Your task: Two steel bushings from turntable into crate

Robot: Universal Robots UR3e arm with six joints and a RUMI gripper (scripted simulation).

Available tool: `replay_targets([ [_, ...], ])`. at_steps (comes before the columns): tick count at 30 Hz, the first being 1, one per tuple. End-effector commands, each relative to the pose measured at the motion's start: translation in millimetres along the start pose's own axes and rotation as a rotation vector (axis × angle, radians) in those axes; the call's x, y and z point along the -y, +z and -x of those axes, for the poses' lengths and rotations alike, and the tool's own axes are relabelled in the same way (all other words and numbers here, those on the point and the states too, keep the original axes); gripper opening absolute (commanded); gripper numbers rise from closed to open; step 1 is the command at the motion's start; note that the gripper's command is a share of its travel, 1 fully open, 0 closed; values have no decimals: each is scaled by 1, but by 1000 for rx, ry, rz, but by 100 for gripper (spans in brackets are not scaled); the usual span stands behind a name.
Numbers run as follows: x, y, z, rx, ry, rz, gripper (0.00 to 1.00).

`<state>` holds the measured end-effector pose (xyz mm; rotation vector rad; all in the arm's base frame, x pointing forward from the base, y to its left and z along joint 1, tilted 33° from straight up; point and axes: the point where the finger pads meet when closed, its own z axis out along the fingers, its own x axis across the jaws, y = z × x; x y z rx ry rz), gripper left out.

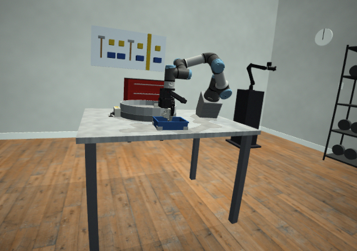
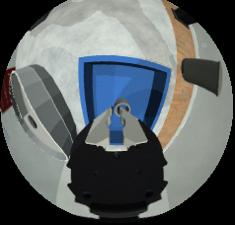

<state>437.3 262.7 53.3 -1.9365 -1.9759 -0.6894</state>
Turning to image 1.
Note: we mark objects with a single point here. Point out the blue open-top crate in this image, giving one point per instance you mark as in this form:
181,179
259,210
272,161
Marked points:
177,123

